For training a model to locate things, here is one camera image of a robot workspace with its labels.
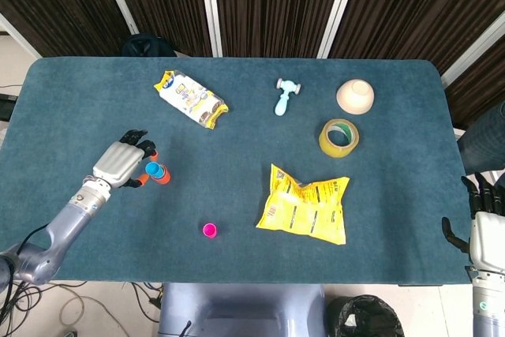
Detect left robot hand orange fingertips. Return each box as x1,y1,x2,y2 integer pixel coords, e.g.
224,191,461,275
92,129,161,190

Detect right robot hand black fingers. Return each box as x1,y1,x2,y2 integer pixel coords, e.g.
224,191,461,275
440,170,505,275

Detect light blue plastic cup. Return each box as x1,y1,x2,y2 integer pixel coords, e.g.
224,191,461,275
144,162,163,180

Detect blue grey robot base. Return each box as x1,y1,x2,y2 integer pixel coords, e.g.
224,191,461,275
158,282,327,337

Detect orange plastic cup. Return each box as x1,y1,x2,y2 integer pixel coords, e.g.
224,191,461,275
155,166,173,186

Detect teal felt table cloth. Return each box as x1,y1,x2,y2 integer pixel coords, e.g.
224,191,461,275
0,56,477,286

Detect white yellow cookie package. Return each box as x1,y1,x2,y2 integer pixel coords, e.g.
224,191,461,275
153,69,230,130

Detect person in blue denim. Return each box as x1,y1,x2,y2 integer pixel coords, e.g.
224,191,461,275
457,99,505,174

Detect black chair back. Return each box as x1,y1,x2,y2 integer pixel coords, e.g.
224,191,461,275
121,33,178,58

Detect black box device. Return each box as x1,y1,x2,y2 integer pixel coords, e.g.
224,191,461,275
0,93,17,122

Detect black trash bin with bag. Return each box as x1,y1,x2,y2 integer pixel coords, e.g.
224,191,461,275
325,294,406,337

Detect light blue toy hammer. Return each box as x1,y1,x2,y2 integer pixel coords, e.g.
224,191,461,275
274,77,303,118

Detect clear packing tape roll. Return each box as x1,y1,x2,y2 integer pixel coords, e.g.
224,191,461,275
318,118,361,159

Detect yellow snack bag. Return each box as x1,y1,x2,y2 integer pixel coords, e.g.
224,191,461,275
255,163,351,246

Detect beige upturned bowl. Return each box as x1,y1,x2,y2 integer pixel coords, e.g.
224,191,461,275
335,78,376,116

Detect grey floor cable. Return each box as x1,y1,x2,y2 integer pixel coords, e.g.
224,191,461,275
58,284,119,337

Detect black floor cable bundle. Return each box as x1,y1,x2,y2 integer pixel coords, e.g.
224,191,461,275
0,279,88,328

